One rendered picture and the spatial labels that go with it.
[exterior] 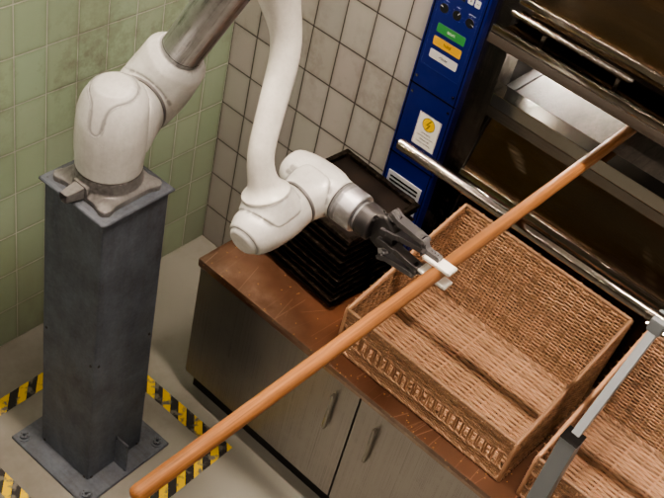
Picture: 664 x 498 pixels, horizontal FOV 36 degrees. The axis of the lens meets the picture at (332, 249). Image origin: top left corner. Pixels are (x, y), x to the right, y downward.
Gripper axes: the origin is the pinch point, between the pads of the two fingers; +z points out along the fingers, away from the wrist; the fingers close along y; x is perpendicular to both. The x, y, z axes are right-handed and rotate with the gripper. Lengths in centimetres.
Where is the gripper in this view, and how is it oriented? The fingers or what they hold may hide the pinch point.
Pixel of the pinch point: (437, 270)
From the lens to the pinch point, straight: 209.5
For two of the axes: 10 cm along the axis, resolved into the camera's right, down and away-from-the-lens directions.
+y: -1.9, 7.2, 6.7
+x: -6.5, 4.2, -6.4
